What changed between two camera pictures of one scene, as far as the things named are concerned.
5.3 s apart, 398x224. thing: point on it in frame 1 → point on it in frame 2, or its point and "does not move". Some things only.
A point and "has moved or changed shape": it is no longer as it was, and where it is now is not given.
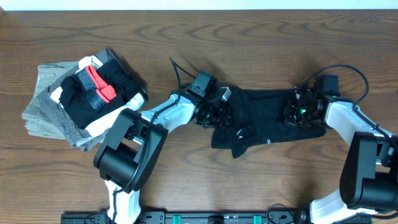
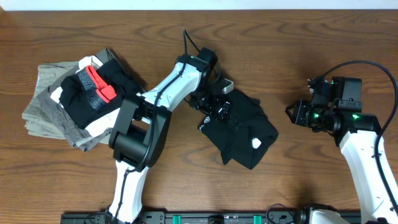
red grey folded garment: (97, 92) does not move
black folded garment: (76, 103) does not move
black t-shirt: (257, 118) has moved or changed shape
